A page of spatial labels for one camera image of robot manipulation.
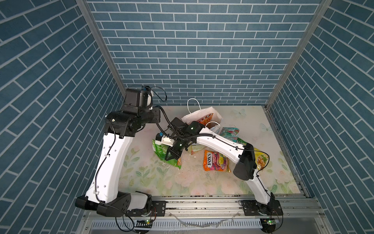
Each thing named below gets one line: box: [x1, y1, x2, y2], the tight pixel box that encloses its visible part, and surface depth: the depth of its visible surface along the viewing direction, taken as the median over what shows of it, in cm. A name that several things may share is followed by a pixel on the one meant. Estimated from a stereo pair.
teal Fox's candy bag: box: [220, 127, 240, 143], surface depth 101 cm
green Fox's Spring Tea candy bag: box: [236, 137, 248, 146], surface depth 101 cm
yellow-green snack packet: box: [254, 147, 269, 172], surface depth 90 cm
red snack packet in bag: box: [196, 113, 214, 126], surface depth 89 cm
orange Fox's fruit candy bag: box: [203, 150, 231, 173], surface depth 88 cm
